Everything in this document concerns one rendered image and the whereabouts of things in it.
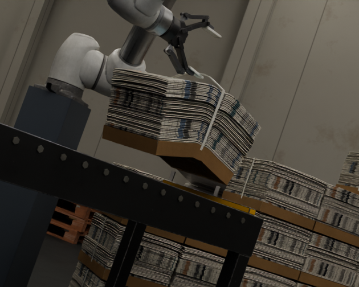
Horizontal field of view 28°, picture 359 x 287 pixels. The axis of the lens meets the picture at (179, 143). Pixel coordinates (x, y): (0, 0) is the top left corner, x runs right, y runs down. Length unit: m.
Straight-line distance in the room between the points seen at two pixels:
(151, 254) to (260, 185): 0.59
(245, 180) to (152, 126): 1.27
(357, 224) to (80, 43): 1.47
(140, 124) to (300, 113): 7.47
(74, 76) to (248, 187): 0.94
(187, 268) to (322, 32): 7.08
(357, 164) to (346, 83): 5.94
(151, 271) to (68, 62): 0.90
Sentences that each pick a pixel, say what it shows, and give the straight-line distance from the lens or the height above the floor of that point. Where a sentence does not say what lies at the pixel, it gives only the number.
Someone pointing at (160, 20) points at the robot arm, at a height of 1.24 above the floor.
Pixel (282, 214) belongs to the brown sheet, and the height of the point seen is 0.85.
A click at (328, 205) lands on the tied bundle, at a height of 0.97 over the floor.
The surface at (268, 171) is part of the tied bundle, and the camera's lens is 3.12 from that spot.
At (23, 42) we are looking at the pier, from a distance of 10.68.
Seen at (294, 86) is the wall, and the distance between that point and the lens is 9.60.
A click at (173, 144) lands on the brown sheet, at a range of 2.06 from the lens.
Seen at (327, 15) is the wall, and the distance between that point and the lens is 9.84.
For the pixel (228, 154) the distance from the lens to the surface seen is 2.22.
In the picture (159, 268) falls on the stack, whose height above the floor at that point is 0.48.
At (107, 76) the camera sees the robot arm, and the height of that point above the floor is 1.14.
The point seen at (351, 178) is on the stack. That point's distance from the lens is 3.65.
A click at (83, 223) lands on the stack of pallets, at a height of 0.22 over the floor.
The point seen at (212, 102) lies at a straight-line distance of 2.13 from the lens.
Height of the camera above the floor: 0.78
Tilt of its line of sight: 4 degrees up
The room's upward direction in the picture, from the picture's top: 19 degrees clockwise
